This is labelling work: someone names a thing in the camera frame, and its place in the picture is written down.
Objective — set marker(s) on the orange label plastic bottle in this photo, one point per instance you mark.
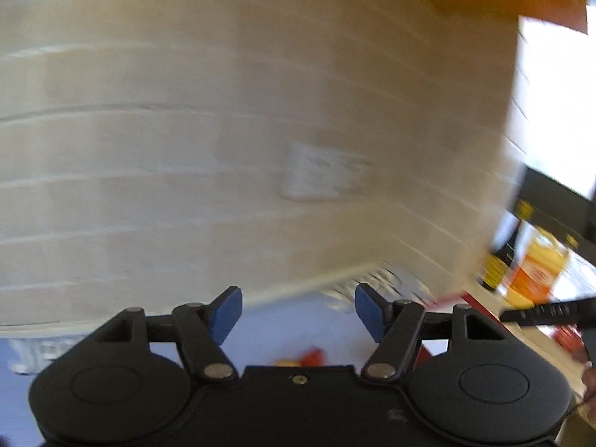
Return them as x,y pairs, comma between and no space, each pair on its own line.
535,270

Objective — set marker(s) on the red fruit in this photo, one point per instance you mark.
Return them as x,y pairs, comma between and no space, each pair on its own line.
313,356

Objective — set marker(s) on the red packet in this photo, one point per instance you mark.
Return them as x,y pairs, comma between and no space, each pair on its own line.
567,337

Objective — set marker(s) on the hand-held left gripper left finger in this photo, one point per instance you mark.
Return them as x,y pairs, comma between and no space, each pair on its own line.
227,313

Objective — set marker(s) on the dark sauce bottle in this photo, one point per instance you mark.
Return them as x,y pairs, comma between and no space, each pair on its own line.
502,251

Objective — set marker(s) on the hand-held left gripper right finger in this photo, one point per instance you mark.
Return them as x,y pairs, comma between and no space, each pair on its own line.
368,313

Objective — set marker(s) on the bright window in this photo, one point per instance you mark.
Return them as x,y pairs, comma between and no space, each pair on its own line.
558,102

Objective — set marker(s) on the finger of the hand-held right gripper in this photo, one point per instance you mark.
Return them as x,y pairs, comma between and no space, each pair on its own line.
549,312

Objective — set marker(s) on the white patterned cloth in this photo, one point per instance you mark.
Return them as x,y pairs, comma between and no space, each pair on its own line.
42,351

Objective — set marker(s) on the yellow fruit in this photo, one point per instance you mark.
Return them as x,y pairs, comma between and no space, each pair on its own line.
287,362

